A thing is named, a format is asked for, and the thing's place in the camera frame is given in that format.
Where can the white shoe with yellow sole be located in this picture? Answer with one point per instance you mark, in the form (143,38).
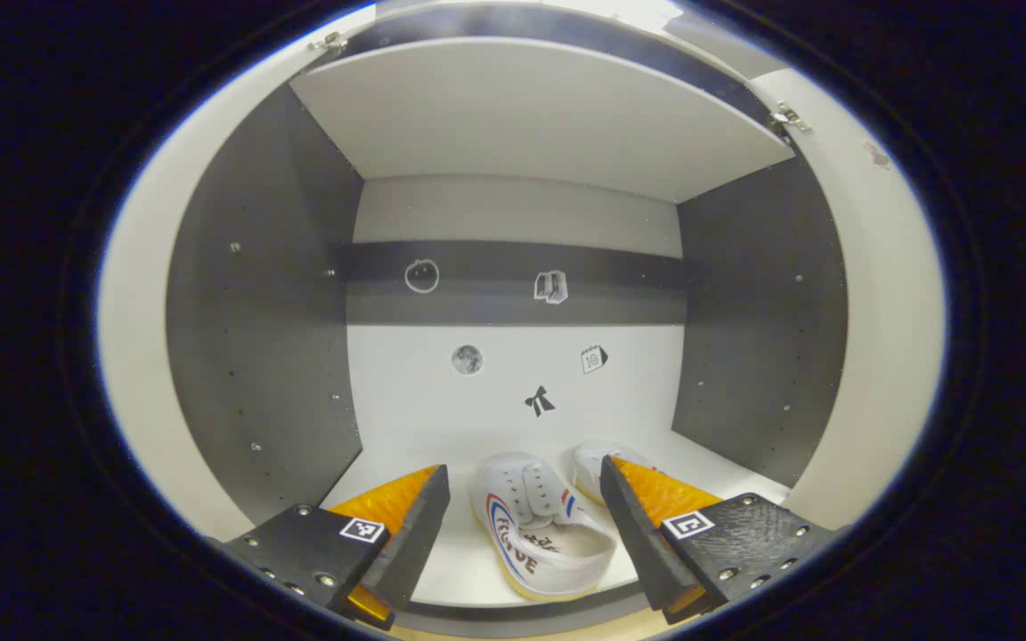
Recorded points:
(513,499)
(586,467)

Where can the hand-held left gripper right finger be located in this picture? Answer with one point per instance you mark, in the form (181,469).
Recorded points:
(638,534)

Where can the white and grey shoe cabinet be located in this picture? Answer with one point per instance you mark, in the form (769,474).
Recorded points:
(442,401)

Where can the white shoe cabinet door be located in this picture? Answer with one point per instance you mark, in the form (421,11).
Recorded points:
(887,312)
(134,356)

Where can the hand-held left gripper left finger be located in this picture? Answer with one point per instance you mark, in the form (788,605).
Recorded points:
(411,543)

